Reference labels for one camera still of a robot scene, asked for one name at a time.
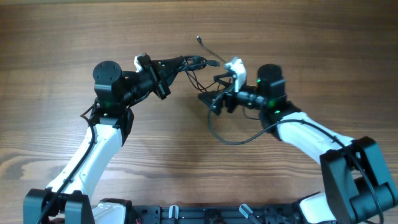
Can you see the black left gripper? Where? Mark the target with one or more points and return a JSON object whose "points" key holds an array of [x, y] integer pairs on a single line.
{"points": [[153, 68]]}

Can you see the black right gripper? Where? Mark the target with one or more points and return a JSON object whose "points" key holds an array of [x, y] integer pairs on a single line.
{"points": [[219, 97]]}

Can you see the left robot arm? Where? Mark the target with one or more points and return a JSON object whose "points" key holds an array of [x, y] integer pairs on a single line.
{"points": [[66, 199]]}

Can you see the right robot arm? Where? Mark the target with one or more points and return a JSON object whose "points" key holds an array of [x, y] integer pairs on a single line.
{"points": [[357, 182]]}

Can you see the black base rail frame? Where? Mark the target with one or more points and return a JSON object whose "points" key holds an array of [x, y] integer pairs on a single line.
{"points": [[217, 214]]}

